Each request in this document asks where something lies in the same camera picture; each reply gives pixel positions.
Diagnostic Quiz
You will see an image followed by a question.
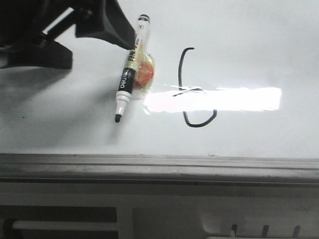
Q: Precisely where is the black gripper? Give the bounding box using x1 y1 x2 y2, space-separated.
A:
0 0 105 70

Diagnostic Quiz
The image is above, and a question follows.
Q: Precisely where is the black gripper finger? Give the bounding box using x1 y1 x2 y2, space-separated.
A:
74 0 135 50

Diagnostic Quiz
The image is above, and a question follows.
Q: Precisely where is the orange magnet taped to marker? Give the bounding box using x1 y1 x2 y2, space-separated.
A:
133 52 156 100

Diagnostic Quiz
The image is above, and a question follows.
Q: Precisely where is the black and white whiteboard marker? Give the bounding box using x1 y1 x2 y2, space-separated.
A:
115 14 151 122

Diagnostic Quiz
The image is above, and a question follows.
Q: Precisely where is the white whiteboard surface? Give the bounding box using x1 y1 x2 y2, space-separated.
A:
0 0 319 158

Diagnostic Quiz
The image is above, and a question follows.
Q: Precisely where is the grey aluminium whiteboard frame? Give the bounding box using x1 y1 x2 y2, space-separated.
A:
0 153 319 185

